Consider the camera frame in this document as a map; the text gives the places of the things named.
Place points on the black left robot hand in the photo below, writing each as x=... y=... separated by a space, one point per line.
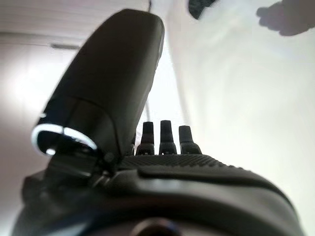
x=110 y=73

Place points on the black garment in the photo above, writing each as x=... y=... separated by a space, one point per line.
x=199 y=7

